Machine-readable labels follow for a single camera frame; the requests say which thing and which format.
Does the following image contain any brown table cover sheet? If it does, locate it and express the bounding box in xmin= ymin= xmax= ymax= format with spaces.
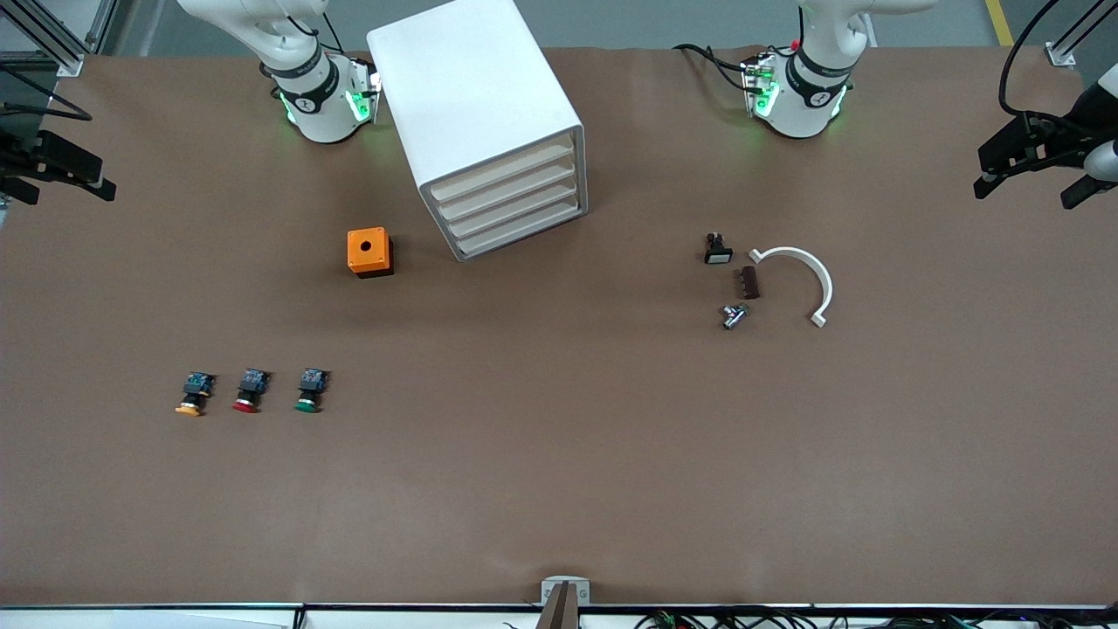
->
xmin=0 ymin=45 xmax=1118 ymax=608

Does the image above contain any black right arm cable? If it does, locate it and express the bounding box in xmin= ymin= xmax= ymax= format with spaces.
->
xmin=0 ymin=63 xmax=94 ymax=123

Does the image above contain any white curved plastic bracket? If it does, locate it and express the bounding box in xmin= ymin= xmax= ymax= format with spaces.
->
xmin=749 ymin=246 xmax=835 ymax=329

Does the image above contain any yellow mushroom push button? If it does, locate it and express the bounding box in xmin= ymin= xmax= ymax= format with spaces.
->
xmin=175 ymin=371 xmax=217 ymax=417

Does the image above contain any green mushroom push button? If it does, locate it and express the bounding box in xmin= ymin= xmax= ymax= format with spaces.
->
xmin=293 ymin=368 xmax=330 ymax=414

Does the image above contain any black base cable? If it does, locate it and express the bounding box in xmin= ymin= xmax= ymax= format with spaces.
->
xmin=673 ymin=42 xmax=754 ymax=93

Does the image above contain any aluminium frame profile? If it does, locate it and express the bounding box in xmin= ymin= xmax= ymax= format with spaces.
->
xmin=1046 ymin=0 xmax=1118 ymax=68
xmin=0 ymin=0 xmax=119 ymax=78

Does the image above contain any orange button enclosure box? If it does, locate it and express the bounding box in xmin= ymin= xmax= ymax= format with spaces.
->
xmin=347 ymin=227 xmax=394 ymax=279

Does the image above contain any grey metal table bracket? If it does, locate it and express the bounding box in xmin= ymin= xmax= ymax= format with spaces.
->
xmin=542 ymin=576 xmax=591 ymax=606

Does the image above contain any red mushroom push button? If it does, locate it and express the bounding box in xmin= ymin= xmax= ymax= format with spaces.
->
xmin=232 ymin=368 xmax=272 ymax=414

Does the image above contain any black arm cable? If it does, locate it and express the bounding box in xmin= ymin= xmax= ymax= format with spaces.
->
xmin=998 ymin=0 xmax=1080 ymax=119
xmin=0 ymin=63 xmax=94 ymax=123

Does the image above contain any brown camera post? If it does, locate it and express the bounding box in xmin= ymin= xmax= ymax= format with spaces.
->
xmin=535 ymin=581 xmax=582 ymax=629

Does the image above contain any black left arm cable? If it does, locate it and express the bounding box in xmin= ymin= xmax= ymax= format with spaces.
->
xmin=998 ymin=0 xmax=1080 ymax=119

